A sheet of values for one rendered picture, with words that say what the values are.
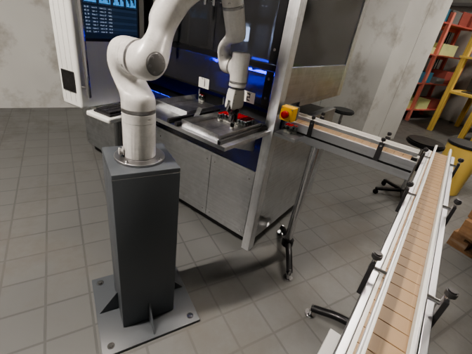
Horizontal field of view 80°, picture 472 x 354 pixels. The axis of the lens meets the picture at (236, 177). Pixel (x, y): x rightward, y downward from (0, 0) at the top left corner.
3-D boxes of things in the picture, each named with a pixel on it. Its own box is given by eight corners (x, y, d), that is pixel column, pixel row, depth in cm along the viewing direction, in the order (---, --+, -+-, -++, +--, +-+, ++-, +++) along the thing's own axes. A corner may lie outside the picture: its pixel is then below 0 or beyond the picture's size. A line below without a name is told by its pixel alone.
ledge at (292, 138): (285, 130, 166) (286, 127, 165) (305, 138, 160) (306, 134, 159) (273, 135, 156) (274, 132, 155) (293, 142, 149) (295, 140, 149)
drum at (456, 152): (450, 199, 311) (478, 152, 283) (418, 183, 338) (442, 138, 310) (466, 194, 328) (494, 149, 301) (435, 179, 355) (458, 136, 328)
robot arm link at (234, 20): (206, 5, 120) (217, 74, 141) (234, 9, 112) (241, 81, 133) (220, -1, 124) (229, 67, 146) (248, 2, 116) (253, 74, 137)
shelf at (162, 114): (190, 100, 196) (190, 97, 195) (277, 131, 163) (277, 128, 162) (129, 109, 161) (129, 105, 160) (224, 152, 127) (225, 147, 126)
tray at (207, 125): (224, 115, 168) (225, 109, 167) (260, 129, 156) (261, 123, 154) (181, 125, 143) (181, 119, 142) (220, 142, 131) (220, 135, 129)
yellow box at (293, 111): (284, 116, 155) (288, 103, 152) (296, 120, 152) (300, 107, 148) (278, 119, 150) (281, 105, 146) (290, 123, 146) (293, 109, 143)
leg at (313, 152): (284, 239, 202) (312, 138, 165) (294, 245, 198) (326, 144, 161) (277, 245, 195) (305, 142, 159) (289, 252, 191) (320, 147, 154)
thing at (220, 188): (164, 131, 370) (165, 60, 328) (307, 199, 270) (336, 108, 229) (88, 149, 296) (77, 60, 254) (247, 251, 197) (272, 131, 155)
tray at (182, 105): (196, 99, 193) (196, 93, 191) (225, 109, 180) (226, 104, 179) (155, 105, 168) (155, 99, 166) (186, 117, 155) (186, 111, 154)
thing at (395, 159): (279, 134, 164) (285, 107, 156) (291, 129, 175) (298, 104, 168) (407, 181, 131) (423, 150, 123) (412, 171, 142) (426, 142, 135)
